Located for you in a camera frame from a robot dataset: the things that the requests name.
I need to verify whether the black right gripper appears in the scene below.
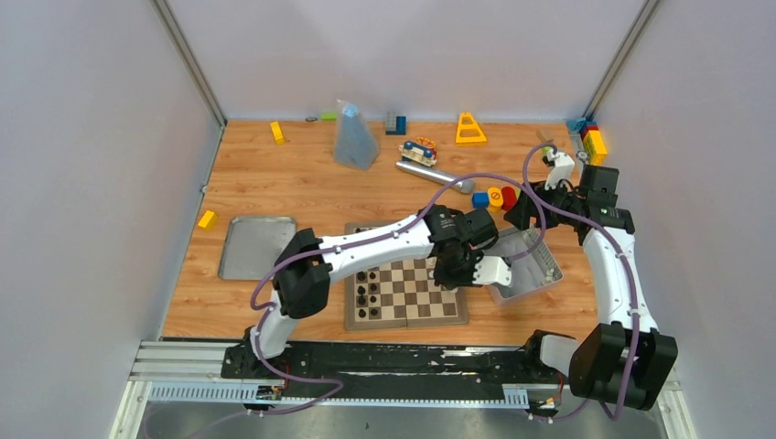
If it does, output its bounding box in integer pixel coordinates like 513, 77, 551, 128
503, 177, 583, 230

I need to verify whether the silver metal tin lid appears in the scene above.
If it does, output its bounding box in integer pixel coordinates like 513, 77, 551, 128
218, 216, 296, 281

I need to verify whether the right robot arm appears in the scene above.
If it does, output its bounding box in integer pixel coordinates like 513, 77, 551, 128
504, 165, 678, 412

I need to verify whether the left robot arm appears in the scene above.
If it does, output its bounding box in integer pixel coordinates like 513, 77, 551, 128
244, 204, 513, 378

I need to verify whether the wooden chess board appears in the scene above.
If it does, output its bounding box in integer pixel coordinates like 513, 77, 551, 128
344, 257, 469, 331

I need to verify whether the red rounded block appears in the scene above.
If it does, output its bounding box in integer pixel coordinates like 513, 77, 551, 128
501, 186, 519, 212

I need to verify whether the yellow no-entry sign block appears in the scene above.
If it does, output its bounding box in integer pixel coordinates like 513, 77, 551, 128
487, 187, 504, 212

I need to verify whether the blue duplo brick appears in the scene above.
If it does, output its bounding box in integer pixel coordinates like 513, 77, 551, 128
471, 192, 490, 209

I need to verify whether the silver toy microphone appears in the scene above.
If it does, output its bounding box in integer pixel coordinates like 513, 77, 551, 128
395, 160, 475, 194

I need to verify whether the colourful brick stack right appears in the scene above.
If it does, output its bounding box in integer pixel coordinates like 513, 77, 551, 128
579, 121, 608, 166

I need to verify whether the yellow triangle toy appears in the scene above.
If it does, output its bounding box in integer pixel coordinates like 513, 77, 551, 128
455, 112, 488, 146

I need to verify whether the white blue toy car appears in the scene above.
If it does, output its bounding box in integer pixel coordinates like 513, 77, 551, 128
398, 137, 437, 167

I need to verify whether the blue grey brick stack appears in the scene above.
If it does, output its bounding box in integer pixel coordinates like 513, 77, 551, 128
384, 112, 407, 135

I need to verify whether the blue bubble-wrapped cone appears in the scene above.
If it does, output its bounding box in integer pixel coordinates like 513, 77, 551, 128
333, 100, 380, 171

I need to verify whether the yellow curved block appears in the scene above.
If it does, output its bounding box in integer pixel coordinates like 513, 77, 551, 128
269, 121, 286, 145

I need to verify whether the yellow wooden block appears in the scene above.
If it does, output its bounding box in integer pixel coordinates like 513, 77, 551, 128
197, 209, 219, 231

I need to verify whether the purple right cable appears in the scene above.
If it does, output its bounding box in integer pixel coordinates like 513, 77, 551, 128
521, 142, 642, 423

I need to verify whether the purple cable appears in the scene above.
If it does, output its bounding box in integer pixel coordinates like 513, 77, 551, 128
249, 174, 548, 419
521, 142, 642, 423

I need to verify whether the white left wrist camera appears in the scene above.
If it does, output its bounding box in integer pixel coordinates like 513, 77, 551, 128
472, 255, 512, 287

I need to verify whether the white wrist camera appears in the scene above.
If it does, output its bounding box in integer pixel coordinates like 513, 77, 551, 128
543, 147, 576, 190
472, 255, 512, 287

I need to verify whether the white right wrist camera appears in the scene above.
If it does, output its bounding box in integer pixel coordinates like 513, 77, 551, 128
543, 147, 576, 190

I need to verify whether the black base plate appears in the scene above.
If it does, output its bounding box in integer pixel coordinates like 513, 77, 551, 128
220, 340, 585, 402

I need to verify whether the aluminium frame post right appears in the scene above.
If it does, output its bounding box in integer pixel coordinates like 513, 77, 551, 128
582, 0, 663, 120

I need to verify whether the aluminium frame post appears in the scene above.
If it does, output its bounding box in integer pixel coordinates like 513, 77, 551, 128
582, 0, 663, 120
150, 0, 228, 132

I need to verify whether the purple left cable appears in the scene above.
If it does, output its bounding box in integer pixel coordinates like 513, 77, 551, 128
249, 174, 548, 419

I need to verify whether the aluminium frame post left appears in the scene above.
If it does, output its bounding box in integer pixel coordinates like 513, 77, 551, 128
150, 0, 228, 132

